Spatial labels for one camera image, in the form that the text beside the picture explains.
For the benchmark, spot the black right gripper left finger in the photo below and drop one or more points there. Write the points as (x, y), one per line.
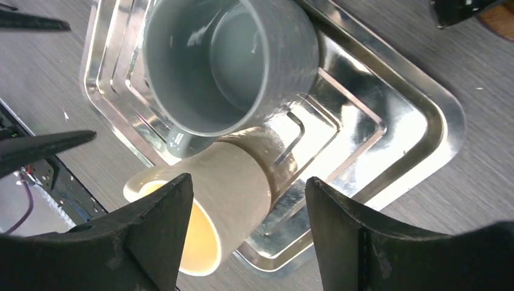
(137, 247)

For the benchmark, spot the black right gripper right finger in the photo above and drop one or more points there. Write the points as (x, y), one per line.
(359, 248)

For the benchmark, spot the silver metal tray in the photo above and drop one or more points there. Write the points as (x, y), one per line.
(373, 127)

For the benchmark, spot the dark green mug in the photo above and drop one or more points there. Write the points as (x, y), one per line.
(447, 13)

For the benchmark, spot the large cream mug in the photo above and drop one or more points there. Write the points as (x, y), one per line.
(232, 196)

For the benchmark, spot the grey mug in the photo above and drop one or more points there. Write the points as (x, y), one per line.
(218, 67)

